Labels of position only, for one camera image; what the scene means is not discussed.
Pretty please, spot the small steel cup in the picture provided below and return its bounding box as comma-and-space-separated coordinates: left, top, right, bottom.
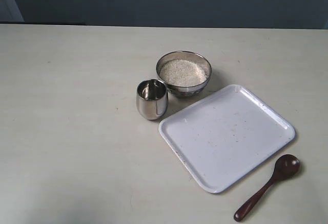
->
136, 79, 168, 120

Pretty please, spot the dark brown wooden spoon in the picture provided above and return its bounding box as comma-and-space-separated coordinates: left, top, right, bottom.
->
233, 154, 300, 222

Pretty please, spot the steel bowl with rice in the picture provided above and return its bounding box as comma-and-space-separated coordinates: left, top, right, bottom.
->
156, 51, 212, 97

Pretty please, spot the white plastic tray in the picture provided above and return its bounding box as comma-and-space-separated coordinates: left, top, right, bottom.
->
158, 84, 295, 194

